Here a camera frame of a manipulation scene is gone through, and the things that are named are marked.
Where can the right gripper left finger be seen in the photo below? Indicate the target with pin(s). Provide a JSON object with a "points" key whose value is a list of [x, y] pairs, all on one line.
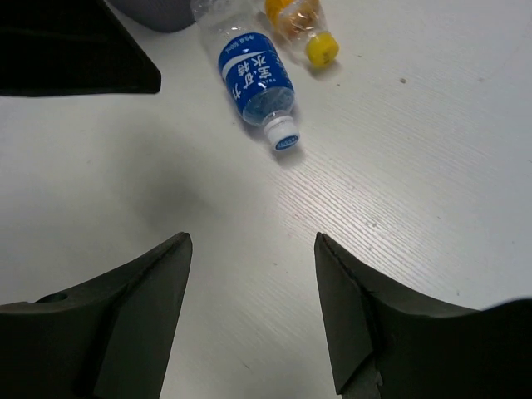
{"points": [[109, 337]]}

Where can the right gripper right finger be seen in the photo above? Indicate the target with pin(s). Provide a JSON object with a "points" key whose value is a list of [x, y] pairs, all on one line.
{"points": [[386, 340]]}

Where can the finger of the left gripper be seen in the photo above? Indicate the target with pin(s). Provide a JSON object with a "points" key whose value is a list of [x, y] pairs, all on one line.
{"points": [[70, 48]]}

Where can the clear bottle blue label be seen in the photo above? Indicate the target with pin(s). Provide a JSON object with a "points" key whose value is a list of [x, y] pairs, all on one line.
{"points": [[250, 67]]}

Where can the clear bottle orange cap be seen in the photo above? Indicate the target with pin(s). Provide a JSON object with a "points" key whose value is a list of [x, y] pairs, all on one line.
{"points": [[302, 24]]}

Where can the grey mesh waste bin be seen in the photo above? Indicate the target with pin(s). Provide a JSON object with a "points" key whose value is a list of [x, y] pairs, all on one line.
{"points": [[165, 16]]}

